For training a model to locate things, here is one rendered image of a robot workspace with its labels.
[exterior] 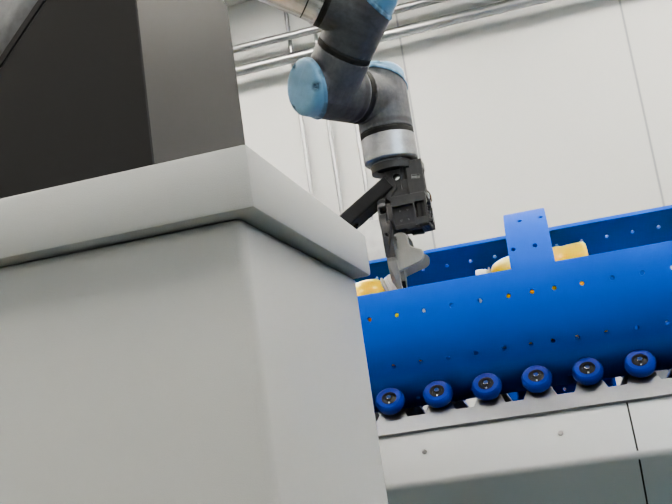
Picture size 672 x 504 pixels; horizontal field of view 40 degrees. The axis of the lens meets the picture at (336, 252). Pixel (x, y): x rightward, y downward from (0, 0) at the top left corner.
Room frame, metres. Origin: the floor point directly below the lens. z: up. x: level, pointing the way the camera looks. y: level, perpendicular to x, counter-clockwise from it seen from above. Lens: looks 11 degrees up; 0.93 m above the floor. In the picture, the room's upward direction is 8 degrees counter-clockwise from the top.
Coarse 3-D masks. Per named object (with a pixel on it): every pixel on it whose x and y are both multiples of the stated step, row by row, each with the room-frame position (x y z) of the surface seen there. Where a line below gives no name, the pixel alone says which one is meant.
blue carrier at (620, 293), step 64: (448, 256) 1.61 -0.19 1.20; (512, 256) 1.38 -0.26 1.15; (640, 256) 1.33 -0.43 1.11; (384, 320) 1.41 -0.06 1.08; (448, 320) 1.39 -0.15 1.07; (512, 320) 1.38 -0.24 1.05; (576, 320) 1.36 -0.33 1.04; (640, 320) 1.35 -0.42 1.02; (384, 384) 1.46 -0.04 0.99; (512, 384) 1.46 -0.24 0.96
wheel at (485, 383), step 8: (480, 376) 1.43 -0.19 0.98; (488, 376) 1.42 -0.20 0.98; (496, 376) 1.42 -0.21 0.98; (472, 384) 1.42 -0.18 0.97; (480, 384) 1.42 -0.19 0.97; (488, 384) 1.42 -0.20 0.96; (496, 384) 1.41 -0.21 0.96; (480, 392) 1.41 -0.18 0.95; (488, 392) 1.40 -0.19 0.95; (496, 392) 1.41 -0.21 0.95; (488, 400) 1.42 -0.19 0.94
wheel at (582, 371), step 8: (584, 360) 1.39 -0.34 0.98; (592, 360) 1.39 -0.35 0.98; (576, 368) 1.39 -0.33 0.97; (584, 368) 1.39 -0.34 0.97; (592, 368) 1.38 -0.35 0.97; (600, 368) 1.38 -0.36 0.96; (576, 376) 1.38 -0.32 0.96; (584, 376) 1.38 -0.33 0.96; (592, 376) 1.37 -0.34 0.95; (600, 376) 1.38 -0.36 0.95; (584, 384) 1.38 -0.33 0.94; (592, 384) 1.38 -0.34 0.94
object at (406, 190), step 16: (400, 160) 1.46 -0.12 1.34; (416, 160) 1.46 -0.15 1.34; (384, 176) 1.52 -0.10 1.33; (400, 176) 1.47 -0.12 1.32; (416, 176) 1.46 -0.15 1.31; (400, 192) 1.47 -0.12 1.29; (416, 192) 1.45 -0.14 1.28; (384, 208) 1.46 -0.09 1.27; (400, 208) 1.47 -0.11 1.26; (416, 208) 1.49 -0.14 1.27; (432, 208) 1.50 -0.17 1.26; (400, 224) 1.47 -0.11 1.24; (416, 224) 1.45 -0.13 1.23; (432, 224) 1.50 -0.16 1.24
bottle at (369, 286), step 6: (360, 282) 1.49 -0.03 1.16; (366, 282) 1.48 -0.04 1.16; (372, 282) 1.48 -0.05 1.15; (378, 282) 1.48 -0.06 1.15; (384, 282) 1.48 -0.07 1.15; (360, 288) 1.48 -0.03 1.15; (366, 288) 1.48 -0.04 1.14; (372, 288) 1.48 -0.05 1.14; (378, 288) 1.48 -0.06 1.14; (384, 288) 1.48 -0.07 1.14; (360, 294) 1.48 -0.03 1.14; (366, 294) 1.47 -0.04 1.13
